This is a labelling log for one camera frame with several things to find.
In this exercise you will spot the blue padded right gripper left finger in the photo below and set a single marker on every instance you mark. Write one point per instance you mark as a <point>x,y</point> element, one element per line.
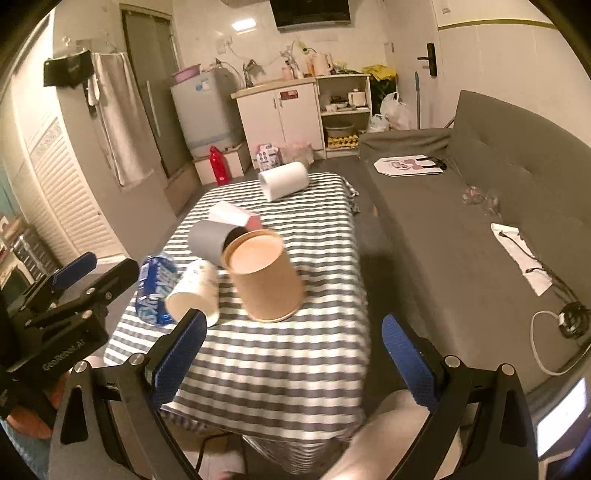
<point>108,413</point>

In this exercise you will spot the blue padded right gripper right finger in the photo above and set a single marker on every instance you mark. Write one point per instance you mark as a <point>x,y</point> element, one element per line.
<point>501,443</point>

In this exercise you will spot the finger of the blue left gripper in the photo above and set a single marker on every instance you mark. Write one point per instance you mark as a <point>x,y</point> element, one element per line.
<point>48,289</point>

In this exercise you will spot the tan paper cup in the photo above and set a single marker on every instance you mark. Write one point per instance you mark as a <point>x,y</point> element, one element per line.
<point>260,269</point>

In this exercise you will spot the white floral paper cup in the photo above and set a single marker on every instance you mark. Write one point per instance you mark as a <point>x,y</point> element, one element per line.
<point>196,289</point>

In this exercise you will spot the grey paper cup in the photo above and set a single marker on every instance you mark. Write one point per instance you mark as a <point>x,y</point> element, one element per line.
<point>208,239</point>

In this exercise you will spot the pink paper cup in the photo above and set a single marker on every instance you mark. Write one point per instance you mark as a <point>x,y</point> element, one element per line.
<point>228,213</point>

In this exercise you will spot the silver suitcase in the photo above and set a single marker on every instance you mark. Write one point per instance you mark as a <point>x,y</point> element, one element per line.
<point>31,250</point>

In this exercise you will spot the lit device screen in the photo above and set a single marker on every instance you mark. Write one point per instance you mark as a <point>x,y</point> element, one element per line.
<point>558,421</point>

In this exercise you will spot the white louvered wardrobe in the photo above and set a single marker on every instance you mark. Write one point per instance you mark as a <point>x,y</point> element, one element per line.
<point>51,191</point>

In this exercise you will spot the hanging grey towel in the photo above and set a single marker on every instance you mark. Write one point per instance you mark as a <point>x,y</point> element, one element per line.
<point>131,149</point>

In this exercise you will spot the red thermos bottle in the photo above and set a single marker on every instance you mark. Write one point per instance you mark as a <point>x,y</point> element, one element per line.
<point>218,166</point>

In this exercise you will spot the grey checked tablecloth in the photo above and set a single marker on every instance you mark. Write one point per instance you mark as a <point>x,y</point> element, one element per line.
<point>292,389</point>

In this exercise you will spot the black hanging bag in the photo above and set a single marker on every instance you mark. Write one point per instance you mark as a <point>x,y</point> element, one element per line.
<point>68,71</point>

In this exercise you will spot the white paper on sofa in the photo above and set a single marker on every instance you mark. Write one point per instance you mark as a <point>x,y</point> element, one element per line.
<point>531,268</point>

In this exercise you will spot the white washing machine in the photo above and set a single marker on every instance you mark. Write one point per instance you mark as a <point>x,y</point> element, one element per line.
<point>207,114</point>

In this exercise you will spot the grey sofa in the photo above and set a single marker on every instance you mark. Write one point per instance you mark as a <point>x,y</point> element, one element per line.
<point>505,165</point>

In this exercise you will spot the small carton box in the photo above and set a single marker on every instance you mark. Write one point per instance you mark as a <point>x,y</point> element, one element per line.
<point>268,157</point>

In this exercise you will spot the pink basin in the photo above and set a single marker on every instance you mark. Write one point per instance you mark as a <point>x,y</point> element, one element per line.
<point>185,74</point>

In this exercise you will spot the white kitchen cabinet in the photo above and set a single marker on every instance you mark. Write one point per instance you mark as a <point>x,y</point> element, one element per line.
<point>327,113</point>

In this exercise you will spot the white electric kettle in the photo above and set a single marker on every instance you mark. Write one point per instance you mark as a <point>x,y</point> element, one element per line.
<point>323,65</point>

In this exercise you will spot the black range hood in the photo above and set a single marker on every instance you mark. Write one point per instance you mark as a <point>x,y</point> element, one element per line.
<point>291,13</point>

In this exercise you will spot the white plastic bag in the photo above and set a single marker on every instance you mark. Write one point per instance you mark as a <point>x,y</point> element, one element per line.
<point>396,112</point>

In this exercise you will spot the white door with black handle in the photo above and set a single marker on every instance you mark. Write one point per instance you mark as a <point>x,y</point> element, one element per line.
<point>412,27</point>

